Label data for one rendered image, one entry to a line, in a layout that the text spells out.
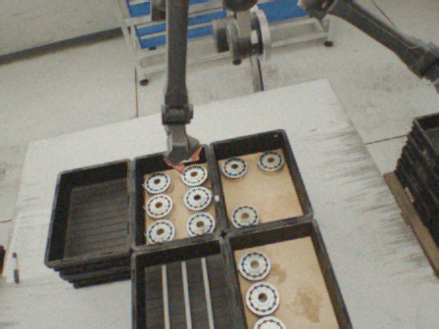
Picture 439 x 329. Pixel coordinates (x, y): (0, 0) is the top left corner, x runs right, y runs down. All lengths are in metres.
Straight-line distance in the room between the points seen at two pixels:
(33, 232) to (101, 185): 0.38
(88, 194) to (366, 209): 1.10
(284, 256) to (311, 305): 0.18
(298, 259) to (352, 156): 0.61
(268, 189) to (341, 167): 0.39
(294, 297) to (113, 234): 0.67
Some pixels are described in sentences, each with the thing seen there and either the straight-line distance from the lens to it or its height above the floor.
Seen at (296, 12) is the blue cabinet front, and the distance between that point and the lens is 3.24.
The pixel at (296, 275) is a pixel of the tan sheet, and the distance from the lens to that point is 1.24.
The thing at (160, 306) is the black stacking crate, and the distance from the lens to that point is 1.25.
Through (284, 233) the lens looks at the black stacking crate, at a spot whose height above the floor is 0.88.
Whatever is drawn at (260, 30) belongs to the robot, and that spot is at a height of 1.19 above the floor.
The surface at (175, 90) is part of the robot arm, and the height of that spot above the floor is 1.39.
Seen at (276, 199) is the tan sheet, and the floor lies 0.83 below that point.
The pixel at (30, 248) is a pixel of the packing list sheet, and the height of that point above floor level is 0.70.
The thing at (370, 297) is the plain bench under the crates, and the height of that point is 0.70.
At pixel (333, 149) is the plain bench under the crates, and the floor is 0.70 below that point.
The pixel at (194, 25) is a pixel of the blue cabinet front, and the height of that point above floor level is 0.44.
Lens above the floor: 1.98
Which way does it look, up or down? 51 degrees down
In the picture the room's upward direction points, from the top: 11 degrees counter-clockwise
